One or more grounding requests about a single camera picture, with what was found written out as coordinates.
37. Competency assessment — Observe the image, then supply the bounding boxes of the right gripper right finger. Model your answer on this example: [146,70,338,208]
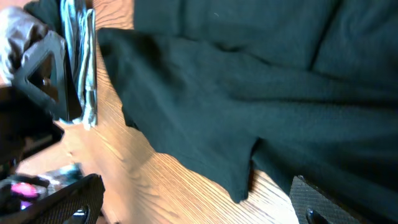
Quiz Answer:
[289,175,367,224]

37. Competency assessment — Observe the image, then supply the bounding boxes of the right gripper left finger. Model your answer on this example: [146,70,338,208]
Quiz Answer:
[1,174,105,224]

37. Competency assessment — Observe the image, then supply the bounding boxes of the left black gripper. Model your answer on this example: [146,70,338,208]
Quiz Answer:
[1,31,82,164]

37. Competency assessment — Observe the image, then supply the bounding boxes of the black t-shirt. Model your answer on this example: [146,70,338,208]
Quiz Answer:
[98,0,397,223]

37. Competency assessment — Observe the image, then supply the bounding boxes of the grey folded garment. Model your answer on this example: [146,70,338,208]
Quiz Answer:
[1,6,49,84]

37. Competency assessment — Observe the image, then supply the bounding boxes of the light blue folded jeans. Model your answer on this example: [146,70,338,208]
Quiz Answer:
[60,0,98,130]

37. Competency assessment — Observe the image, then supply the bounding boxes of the black folded garment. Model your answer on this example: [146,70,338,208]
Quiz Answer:
[23,0,62,35]

